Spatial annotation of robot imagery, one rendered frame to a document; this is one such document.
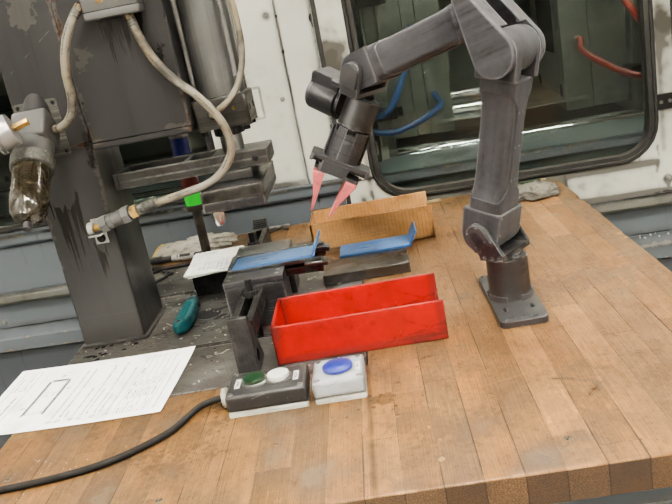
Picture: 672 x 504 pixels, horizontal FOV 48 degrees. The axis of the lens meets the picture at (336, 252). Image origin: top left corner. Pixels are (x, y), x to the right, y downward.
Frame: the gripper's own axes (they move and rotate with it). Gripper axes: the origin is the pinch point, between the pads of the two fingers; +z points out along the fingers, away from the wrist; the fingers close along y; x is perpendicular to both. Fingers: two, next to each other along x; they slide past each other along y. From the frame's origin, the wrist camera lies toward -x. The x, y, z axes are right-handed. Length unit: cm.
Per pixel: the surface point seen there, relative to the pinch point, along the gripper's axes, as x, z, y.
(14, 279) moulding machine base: -64, 64, 68
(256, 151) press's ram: 3.7, -5.9, 13.4
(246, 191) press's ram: 10.1, -0.7, 12.4
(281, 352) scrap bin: 25.0, 16.1, -1.1
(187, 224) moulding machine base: -62, 31, 29
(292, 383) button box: 37.3, 14.0, -3.2
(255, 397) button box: 38.5, 17.0, 0.6
